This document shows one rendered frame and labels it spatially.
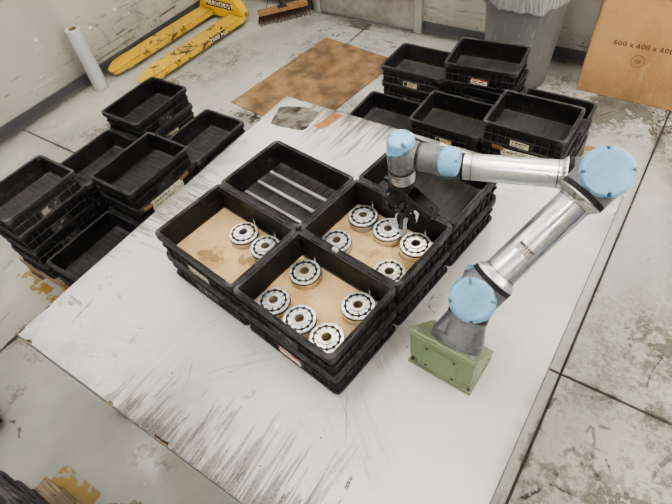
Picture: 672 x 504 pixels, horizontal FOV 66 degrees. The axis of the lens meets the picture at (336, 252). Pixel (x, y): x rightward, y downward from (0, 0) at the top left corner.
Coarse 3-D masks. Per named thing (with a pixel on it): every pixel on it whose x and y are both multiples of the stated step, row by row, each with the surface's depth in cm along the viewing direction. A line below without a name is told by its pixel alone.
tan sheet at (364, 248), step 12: (336, 228) 182; (348, 228) 181; (360, 240) 177; (372, 240) 176; (360, 252) 174; (372, 252) 173; (384, 252) 173; (396, 252) 172; (372, 264) 170; (408, 264) 168
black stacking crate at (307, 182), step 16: (256, 160) 197; (272, 160) 204; (288, 160) 203; (304, 160) 196; (240, 176) 194; (256, 176) 201; (272, 176) 203; (288, 176) 202; (304, 176) 201; (320, 176) 195; (336, 176) 188; (256, 192) 198; (272, 192) 197; (288, 192) 197; (304, 192) 196; (320, 192) 195; (288, 208) 191
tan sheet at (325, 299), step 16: (288, 272) 171; (288, 288) 167; (320, 288) 166; (336, 288) 165; (352, 288) 164; (304, 304) 162; (320, 304) 162; (336, 304) 161; (320, 320) 158; (336, 320) 157
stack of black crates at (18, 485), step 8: (0, 472) 184; (0, 480) 170; (8, 480) 182; (16, 480) 193; (0, 488) 158; (8, 488) 168; (16, 488) 180; (24, 488) 190; (0, 496) 167; (8, 496) 157; (16, 496) 166; (24, 496) 175; (32, 496) 187; (40, 496) 199
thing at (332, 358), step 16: (288, 240) 167; (272, 256) 163; (336, 256) 160; (256, 272) 160; (368, 272) 155; (384, 304) 148; (272, 320) 148; (368, 320) 144; (352, 336) 141; (320, 352) 139; (336, 352) 139
